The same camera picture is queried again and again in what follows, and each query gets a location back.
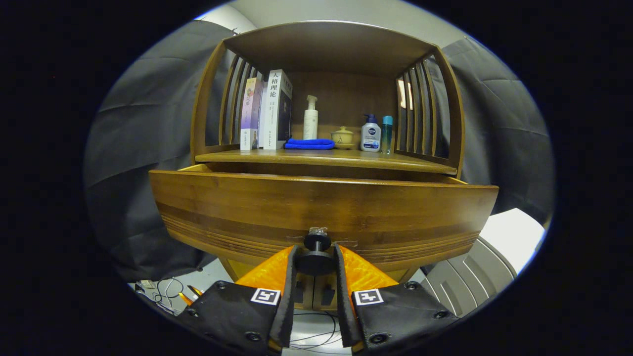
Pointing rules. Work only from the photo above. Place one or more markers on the thick white book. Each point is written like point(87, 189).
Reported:
point(273, 118)

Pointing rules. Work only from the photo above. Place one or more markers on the white power strip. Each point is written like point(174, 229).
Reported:
point(143, 286)

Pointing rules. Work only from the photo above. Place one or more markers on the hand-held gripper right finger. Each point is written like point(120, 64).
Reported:
point(344, 311)

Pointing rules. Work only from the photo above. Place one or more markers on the teal bottle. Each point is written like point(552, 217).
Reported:
point(386, 133)

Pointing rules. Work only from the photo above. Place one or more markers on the wooden cabinet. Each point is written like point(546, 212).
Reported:
point(341, 94)

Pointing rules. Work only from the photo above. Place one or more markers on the thin white book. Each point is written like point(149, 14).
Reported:
point(264, 123)

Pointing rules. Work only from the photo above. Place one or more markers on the black drawer knob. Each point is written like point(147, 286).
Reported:
point(316, 262)

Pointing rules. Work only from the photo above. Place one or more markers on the blue folded cloth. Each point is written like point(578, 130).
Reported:
point(309, 144)

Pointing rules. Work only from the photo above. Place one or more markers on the beige lidded teacup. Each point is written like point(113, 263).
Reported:
point(342, 137)

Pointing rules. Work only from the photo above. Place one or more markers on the purple book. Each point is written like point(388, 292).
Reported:
point(249, 113)

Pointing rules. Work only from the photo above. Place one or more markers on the white bottle with blue pump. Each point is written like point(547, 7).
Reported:
point(370, 136)

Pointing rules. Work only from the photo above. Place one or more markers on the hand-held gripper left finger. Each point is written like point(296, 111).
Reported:
point(288, 311)

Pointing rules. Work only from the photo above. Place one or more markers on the wooden drawer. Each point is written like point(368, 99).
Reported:
point(316, 207)

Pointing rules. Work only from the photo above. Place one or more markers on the wooden countertop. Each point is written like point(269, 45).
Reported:
point(336, 158)

